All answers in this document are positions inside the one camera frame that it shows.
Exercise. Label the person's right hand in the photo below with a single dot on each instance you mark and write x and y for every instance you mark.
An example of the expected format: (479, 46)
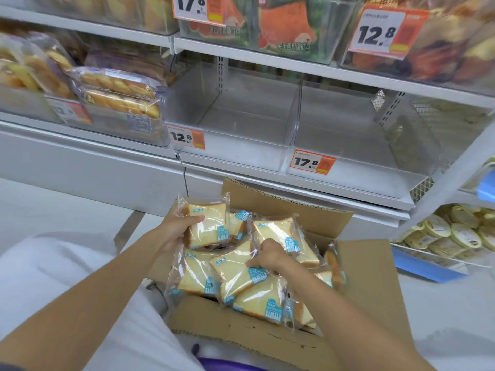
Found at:
(276, 256)

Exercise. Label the person's left hand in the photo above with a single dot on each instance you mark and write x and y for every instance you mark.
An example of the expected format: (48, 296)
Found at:
(174, 233)

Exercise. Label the person's right thumb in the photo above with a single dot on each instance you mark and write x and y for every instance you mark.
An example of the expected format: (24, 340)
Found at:
(255, 263)

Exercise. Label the person's left thumb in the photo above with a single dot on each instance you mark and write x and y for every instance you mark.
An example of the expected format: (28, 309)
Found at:
(195, 222)

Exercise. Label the toast slice packet blue label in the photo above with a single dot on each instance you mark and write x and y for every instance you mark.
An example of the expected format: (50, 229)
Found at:
(279, 229)
(210, 224)

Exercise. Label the person's right forearm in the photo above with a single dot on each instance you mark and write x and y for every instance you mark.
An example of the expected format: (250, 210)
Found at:
(348, 324)

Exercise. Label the person's left forearm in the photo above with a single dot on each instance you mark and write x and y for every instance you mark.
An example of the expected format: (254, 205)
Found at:
(96, 291)

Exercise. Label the pile of toast packets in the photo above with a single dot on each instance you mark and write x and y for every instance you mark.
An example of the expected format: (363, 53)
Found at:
(247, 283)

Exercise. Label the grey metal leg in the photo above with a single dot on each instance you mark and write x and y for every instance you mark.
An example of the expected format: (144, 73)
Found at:
(127, 231)

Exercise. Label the brown cardboard box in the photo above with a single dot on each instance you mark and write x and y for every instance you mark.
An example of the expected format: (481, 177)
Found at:
(270, 343)

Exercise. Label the purple plastic item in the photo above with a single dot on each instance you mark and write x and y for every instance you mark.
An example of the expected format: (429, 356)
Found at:
(228, 363)

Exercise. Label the clear bin with braided bread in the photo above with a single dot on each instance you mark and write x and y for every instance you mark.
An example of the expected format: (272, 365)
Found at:
(127, 131)

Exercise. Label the white metal shelf unit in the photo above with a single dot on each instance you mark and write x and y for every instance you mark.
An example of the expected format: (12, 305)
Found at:
(96, 166)

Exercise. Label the empty clear plastic bin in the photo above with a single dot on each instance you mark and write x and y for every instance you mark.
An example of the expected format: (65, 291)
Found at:
(348, 150)
(247, 119)

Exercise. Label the braided bread packet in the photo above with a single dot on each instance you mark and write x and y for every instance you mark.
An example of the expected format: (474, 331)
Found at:
(116, 83)
(123, 104)

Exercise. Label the white trousers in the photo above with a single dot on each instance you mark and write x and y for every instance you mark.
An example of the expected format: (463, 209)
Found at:
(38, 266)

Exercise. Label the blue shelf tray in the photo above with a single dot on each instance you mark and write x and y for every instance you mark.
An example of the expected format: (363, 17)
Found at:
(421, 264)

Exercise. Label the purple bread packet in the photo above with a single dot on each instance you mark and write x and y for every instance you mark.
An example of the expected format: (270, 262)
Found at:
(127, 61)

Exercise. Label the group of yellow lidded tubs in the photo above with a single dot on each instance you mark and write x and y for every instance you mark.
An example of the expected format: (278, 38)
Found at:
(460, 231)

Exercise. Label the watermelon toast packet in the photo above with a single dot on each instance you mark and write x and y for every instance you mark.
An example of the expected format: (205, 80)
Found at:
(284, 23)
(232, 15)

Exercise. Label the bag of round bread rolls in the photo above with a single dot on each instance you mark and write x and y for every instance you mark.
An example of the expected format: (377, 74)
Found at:
(34, 65)

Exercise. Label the clear bin with yellow bread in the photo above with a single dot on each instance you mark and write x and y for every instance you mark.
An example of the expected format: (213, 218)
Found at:
(116, 9)

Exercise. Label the clear bin with watermelon toast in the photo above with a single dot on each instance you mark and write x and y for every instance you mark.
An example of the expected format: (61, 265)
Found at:
(328, 34)

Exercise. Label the blue plastic tag holder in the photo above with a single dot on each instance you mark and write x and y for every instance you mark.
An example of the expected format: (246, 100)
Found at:
(487, 189)

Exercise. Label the large orange white price tag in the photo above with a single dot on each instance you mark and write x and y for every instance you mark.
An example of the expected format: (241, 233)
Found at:
(386, 32)

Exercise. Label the clear bin with dark pastries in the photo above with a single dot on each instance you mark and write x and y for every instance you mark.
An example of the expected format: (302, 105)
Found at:
(456, 46)

